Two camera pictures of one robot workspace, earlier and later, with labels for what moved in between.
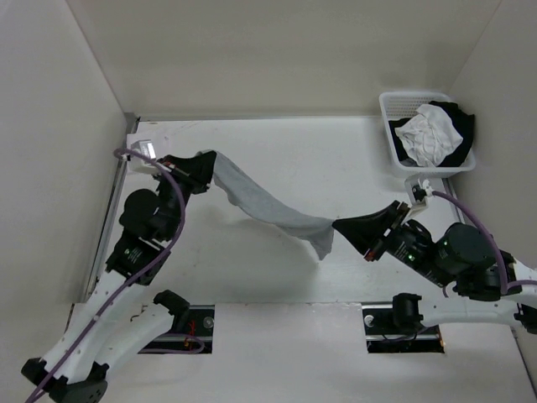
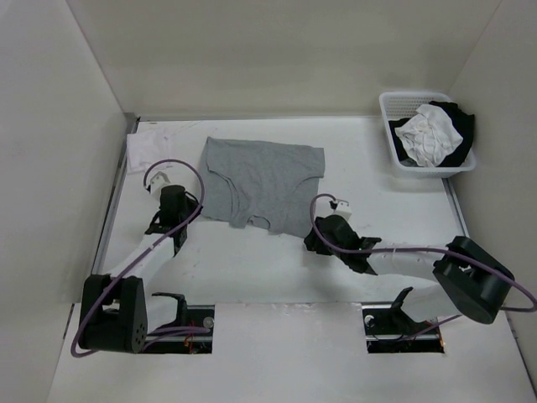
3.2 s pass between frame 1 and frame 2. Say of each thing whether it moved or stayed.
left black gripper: moved
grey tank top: moved
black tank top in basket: stayed
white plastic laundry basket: stayed
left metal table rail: stayed
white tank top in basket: stayed
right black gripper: moved
